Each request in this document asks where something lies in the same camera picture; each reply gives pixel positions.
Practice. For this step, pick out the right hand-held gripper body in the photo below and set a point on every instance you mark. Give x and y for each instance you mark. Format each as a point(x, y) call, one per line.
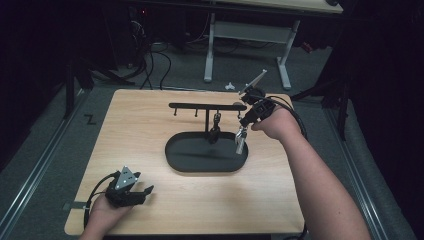
point(260, 106)

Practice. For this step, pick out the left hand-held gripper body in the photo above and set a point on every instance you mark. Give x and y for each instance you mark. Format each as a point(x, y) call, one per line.
point(123, 188)

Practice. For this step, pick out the silver car key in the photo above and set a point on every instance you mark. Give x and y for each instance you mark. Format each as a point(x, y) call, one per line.
point(241, 140)

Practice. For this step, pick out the black car key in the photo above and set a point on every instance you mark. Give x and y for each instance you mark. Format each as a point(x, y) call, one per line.
point(215, 128)

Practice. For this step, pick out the black key rack with tray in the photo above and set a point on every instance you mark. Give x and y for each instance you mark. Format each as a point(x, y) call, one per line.
point(200, 151)

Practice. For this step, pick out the person's right hand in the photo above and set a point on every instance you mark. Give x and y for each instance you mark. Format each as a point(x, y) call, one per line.
point(275, 125)

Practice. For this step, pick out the person's left hand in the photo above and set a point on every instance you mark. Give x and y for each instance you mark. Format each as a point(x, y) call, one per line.
point(105, 216)

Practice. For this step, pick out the small white floor object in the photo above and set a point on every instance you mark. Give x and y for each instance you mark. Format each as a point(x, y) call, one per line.
point(229, 86)

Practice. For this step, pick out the grey tape strip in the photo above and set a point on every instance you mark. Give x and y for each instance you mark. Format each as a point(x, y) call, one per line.
point(73, 205)

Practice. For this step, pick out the white-legged desk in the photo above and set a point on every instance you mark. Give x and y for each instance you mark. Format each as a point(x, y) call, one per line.
point(250, 31)

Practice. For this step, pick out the small red object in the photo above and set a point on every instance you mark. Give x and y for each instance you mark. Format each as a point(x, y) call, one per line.
point(307, 47)

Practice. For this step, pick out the black metal stand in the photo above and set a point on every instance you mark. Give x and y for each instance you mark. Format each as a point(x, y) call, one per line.
point(340, 106)
point(69, 90)

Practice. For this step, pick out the metal floor rail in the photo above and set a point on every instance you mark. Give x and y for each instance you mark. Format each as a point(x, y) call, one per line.
point(363, 186)
point(40, 166)

